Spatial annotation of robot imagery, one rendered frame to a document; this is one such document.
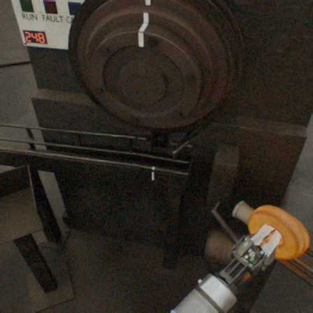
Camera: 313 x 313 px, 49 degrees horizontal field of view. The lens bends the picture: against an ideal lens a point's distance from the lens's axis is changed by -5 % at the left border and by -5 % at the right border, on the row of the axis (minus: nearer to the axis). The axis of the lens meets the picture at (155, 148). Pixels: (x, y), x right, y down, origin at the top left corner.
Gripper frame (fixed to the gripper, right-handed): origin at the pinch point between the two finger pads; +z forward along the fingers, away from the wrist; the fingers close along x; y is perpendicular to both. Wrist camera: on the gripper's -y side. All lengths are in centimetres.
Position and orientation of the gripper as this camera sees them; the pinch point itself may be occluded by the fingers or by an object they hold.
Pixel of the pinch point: (277, 228)
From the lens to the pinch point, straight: 95.5
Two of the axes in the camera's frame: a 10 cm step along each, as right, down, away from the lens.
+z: 7.2, -6.5, 2.5
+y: -2.1, -5.5, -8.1
